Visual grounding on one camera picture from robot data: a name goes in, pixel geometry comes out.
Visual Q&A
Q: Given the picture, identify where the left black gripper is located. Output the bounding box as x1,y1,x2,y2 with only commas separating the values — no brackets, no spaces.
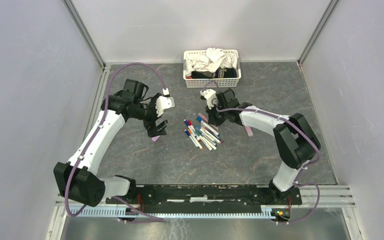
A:
130,93,169,137

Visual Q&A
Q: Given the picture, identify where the pink highlighter cap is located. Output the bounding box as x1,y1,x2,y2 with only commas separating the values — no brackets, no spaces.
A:
151,135,161,142

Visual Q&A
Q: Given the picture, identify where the thin purple pen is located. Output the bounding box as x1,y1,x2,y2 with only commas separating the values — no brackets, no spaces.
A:
198,112,208,122

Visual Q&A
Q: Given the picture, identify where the blue cap white marker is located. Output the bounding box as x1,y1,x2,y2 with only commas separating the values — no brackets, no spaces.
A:
196,116,221,137

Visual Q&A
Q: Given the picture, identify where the brown tip white marker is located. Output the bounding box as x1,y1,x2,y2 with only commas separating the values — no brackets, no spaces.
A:
198,126,221,144

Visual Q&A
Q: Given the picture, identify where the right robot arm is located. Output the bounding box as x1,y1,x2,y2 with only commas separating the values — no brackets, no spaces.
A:
200,88,321,204

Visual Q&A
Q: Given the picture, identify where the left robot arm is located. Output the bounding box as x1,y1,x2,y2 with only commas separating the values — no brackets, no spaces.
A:
53,79,174,207

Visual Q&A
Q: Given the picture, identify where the orange tip white marker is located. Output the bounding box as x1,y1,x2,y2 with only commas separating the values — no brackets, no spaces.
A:
187,129,204,150

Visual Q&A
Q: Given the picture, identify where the white plastic basket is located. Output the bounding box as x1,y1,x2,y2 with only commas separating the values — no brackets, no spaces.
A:
182,58,242,89

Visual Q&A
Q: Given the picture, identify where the black printed cloth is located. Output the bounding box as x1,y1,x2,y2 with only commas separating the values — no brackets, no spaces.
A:
190,68,238,79

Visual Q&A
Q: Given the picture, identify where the white crumpled cloth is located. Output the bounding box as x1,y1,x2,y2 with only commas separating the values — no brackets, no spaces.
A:
183,47,239,76

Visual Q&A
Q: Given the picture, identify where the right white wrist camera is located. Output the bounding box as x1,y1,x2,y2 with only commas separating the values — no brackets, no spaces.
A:
200,89,218,110

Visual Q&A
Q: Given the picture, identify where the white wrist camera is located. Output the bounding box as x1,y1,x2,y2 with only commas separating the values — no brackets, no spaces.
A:
200,89,218,110
155,96,175,117

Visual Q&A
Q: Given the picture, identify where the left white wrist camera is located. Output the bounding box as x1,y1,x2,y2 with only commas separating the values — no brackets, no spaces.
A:
155,96,175,117

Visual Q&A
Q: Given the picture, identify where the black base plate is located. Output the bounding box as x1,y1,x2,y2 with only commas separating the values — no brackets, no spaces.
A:
121,184,303,214

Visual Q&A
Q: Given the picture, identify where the white cable duct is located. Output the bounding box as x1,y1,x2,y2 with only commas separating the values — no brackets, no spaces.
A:
78,205,276,220

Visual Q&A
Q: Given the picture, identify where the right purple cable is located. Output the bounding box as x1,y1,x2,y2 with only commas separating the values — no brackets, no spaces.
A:
201,80,321,225

